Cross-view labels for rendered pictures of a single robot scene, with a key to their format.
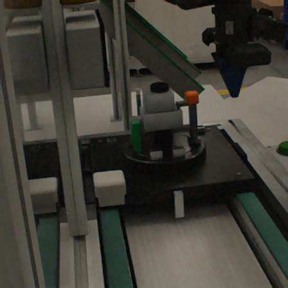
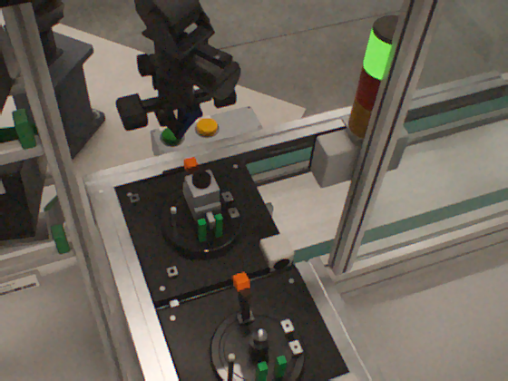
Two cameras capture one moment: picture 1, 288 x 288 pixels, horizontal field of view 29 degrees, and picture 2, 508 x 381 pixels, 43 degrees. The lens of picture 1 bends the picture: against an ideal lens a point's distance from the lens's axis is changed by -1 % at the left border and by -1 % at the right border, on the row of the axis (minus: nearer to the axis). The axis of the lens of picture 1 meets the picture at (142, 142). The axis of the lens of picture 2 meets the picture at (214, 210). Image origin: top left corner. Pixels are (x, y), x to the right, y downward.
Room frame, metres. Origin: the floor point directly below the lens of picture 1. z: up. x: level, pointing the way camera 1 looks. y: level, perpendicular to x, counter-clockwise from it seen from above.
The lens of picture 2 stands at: (1.00, 0.58, 1.86)
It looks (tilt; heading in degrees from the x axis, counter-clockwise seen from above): 54 degrees down; 255
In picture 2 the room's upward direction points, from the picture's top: 1 degrees clockwise
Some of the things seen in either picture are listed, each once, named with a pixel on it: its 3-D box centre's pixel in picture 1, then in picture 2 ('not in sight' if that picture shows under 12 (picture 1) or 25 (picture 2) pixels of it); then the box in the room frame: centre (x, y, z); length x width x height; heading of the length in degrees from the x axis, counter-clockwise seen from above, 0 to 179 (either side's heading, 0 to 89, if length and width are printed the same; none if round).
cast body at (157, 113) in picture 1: (154, 105); (203, 196); (0.87, -0.02, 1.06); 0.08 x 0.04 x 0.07; 96
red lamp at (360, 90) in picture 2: not in sight; (379, 83); (0.67, 0.06, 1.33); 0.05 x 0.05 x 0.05
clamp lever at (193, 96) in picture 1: (188, 115); (192, 180); (0.87, -0.08, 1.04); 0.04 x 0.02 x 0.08; 96
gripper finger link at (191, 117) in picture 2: (237, 79); (188, 120); (0.86, -0.16, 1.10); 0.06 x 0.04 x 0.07; 96
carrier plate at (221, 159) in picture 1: (164, 161); (201, 226); (0.87, -0.03, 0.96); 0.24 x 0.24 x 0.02; 6
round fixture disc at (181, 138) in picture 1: (163, 150); (201, 219); (0.87, -0.03, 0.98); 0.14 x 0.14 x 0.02
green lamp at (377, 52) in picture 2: not in sight; (389, 50); (0.67, 0.06, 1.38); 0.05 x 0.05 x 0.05
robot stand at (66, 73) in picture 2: not in sight; (51, 94); (1.09, -0.42, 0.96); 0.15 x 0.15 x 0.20; 50
